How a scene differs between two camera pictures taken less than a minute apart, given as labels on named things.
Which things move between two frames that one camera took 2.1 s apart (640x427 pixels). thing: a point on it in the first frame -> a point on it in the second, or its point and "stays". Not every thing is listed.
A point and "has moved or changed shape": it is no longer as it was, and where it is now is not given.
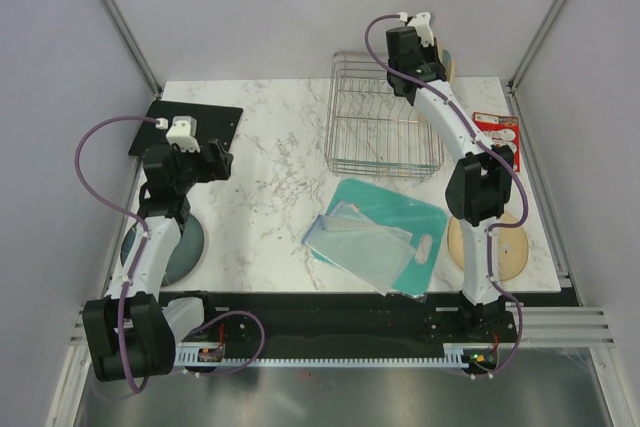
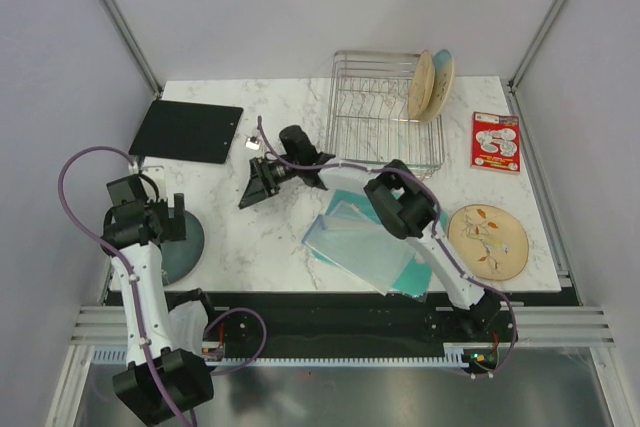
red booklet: x=501 y=130 stays
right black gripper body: x=428 y=54 -> x=283 y=170
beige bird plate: x=438 y=51 has moved or changed shape
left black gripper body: x=194 y=168 -> x=154 y=205
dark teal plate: x=186 y=255 stays
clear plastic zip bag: x=367 y=250 stays
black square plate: x=219 y=123 stays
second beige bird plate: x=513 y=249 stays
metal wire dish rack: x=371 y=131 stays
